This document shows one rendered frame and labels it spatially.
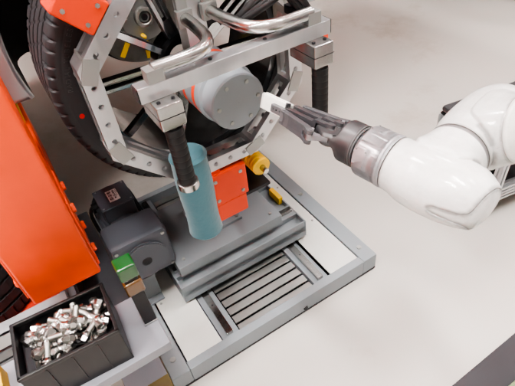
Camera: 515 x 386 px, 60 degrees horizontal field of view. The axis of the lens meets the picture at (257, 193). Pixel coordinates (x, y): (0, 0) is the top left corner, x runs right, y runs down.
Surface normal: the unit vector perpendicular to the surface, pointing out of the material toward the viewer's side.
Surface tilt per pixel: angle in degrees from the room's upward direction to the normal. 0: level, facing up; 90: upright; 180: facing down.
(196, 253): 0
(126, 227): 0
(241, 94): 90
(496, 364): 0
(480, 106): 18
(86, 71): 90
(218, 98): 90
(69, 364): 90
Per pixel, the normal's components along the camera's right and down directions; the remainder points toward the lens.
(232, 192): 0.53, 0.54
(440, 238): -0.10, -0.73
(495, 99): -0.36, -0.77
